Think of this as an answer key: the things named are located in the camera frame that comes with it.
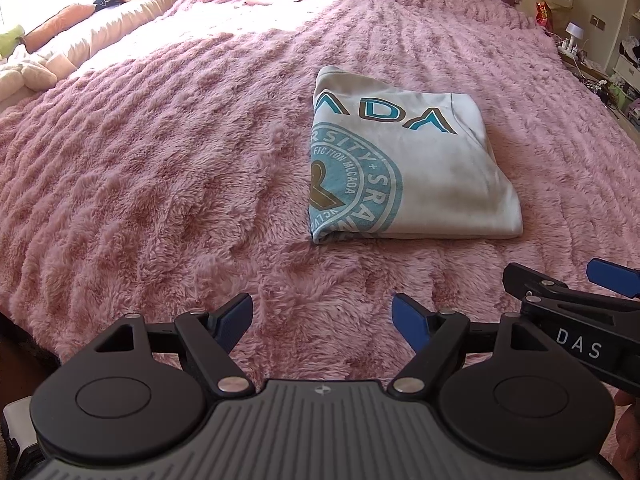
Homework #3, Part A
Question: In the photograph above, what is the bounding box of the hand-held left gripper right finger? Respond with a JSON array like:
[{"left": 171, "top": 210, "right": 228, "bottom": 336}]
[{"left": 390, "top": 293, "right": 556, "bottom": 398}]

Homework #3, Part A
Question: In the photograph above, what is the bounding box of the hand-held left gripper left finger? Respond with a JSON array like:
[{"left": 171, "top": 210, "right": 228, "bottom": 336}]
[{"left": 95, "top": 293, "right": 256, "bottom": 400}]

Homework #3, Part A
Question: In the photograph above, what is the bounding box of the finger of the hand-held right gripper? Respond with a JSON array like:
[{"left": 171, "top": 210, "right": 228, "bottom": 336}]
[
  {"left": 502, "top": 262, "right": 571, "bottom": 306},
  {"left": 585, "top": 258, "right": 640, "bottom": 298}
]

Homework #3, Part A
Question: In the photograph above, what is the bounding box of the white printed sweatshirt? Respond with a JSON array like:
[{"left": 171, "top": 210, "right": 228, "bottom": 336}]
[{"left": 306, "top": 65, "right": 524, "bottom": 246}]

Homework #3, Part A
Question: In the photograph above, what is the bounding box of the person's right hand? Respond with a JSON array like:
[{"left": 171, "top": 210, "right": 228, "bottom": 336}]
[{"left": 613, "top": 390, "right": 640, "bottom": 477}]

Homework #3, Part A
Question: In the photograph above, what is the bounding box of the pink fluffy blanket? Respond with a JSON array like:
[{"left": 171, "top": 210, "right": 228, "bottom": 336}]
[{"left": 0, "top": 0, "right": 640, "bottom": 366}]

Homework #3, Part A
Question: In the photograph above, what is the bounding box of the white open wardrobe shelf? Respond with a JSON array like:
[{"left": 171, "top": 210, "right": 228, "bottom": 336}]
[{"left": 607, "top": 30, "right": 640, "bottom": 128}]

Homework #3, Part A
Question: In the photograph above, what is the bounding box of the white table lamp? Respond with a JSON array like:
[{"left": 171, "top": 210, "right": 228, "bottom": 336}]
[{"left": 565, "top": 22, "right": 587, "bottom": 54}]

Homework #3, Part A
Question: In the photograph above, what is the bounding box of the cream bed cushion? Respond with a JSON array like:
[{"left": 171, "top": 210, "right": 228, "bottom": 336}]
[{"left": 30, "top": 0, "right": 193, "bottom": 68}]

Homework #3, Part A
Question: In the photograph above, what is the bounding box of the white plush toy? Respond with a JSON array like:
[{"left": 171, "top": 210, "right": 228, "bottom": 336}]
[{"left": 0, "top": 56, "right": 59, "bottom": 102}]

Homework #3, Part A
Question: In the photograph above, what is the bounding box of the pink pillow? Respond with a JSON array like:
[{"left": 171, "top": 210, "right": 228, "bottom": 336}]
[{"left": 22, "top": 3, "right": 97, "bottom": 54}]

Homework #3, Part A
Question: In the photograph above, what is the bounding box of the green cushion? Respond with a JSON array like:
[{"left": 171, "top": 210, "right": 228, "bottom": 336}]
[{"left": 0, "top": 25, "right": 27, "bottom": 62}]

